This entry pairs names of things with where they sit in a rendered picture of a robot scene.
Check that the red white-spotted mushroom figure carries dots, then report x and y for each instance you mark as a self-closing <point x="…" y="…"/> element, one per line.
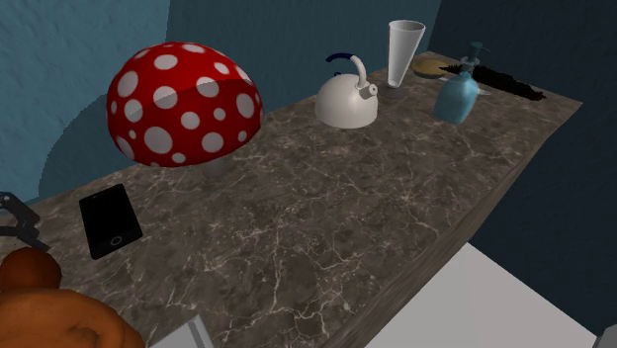
<point x="183" y="103"/>

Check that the white cone-shaped vase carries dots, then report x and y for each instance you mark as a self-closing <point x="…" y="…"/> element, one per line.
<point x="402" y="48"/>

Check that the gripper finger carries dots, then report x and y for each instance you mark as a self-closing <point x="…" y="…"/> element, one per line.
<point x="24" y="237"/>
<point x="19" y="212"/>

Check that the black smartphone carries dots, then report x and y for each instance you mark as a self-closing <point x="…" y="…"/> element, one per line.
<point x="110" y="221"/>

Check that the blue soap dispenser bottle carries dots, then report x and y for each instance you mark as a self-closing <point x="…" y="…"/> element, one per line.
<point x="455" y="99"/>

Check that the brown rounded figure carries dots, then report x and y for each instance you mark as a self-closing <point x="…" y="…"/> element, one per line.
<point x="53" y="313"/>

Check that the tan round dish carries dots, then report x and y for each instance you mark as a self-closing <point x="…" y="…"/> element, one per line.
<point x="429" y="66"/>

